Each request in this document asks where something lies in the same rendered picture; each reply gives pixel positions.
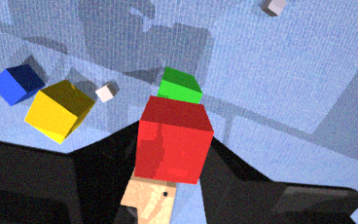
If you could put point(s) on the blue cube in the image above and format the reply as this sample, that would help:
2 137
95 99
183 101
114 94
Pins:
19 83

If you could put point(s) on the small white block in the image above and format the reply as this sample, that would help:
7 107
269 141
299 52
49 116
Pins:
106 92

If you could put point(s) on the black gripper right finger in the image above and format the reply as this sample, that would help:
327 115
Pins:
234 192

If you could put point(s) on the green block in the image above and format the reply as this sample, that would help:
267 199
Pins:
180 73
179 88

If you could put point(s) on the red block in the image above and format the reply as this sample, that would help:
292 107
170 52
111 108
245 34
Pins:
173 140

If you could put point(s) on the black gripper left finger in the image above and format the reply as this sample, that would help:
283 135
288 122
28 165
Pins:
91 181

